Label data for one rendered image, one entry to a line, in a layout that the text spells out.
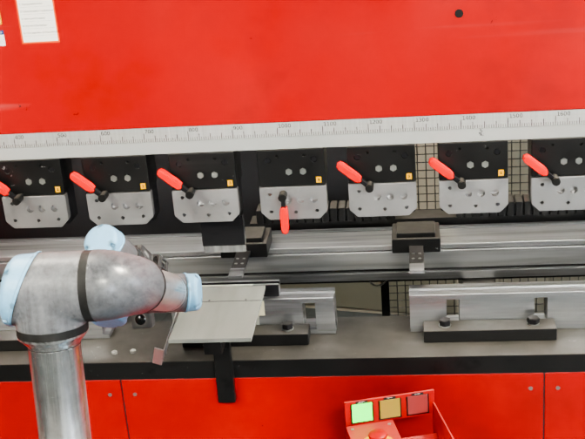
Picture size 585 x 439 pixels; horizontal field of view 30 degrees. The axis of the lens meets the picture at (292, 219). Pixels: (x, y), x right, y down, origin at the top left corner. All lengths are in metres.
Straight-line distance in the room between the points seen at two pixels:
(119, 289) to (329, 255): 1.14
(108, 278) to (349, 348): 0.93
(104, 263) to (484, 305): 1.10
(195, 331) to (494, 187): 0.72
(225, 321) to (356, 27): 0.70
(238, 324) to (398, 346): 0.38
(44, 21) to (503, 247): 1.24
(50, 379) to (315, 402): 0.90
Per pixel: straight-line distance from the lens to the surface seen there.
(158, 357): 2.50
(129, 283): 1.75
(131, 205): 2.52
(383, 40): 2.34
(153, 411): 2.63
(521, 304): 2.57
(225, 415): 2.60
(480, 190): 2.45
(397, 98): 2.37
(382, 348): 2.52
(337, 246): 2.80
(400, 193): 2.45
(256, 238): 2.76
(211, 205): 2.48
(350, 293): 4.63
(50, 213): 2.58
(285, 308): 2.58
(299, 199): 2.47
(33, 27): 2.46
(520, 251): 2.80
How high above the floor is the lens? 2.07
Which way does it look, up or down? 21 degrees down
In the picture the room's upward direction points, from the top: 4 degrees counter-clockwise
